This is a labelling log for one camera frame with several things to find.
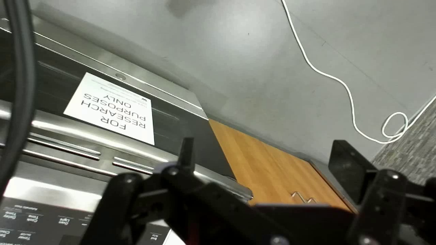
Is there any white cable on floor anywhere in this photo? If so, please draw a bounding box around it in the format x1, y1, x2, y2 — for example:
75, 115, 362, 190
279, 0, 436, 145

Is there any wooden top drawer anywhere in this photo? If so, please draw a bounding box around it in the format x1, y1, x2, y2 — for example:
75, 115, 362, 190
208, 120, 350, 211

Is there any black cable bundle on arm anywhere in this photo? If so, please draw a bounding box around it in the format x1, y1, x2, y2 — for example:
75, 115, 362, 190
0, 0, 38, 188

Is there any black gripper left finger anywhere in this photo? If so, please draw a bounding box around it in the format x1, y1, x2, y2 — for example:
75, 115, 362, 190
177, 137, 195, 171

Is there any stainless steel stove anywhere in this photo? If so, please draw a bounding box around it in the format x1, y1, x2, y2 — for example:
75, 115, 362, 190
1, 16, 252, 245

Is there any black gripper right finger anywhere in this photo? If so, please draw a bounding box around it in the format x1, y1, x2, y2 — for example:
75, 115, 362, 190
328, 140, 377, 209

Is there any white research purposes sign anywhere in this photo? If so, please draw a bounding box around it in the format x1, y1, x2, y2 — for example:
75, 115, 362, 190
64, 72, 155, 145

